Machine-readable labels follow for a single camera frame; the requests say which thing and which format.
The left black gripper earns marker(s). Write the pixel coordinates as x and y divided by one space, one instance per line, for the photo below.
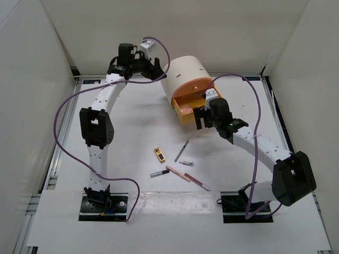
154 72

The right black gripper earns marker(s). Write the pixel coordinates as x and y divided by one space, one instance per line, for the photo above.
199 113

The yellow drawer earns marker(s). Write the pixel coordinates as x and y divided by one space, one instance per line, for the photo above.
184 104

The cream drawer organizer box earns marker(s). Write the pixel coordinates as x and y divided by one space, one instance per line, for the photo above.
181 70

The pink top drawer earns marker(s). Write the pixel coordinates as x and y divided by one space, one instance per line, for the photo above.
192 86

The gold black lipstick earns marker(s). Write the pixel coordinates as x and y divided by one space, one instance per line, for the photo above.
159 154

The silver black mascara tube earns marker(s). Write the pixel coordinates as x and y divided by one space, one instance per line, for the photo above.
159 173

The clear plastic tube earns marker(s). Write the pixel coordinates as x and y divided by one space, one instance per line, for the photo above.
187 163

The pink pencil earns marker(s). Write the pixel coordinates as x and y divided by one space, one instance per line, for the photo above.
177 173

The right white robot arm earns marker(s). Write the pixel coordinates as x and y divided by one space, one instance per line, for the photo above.
292 175

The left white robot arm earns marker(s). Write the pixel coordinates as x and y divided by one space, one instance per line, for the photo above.
96 126

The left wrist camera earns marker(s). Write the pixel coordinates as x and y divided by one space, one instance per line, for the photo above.
147 46

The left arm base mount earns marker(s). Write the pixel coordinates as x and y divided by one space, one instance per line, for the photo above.
103 206

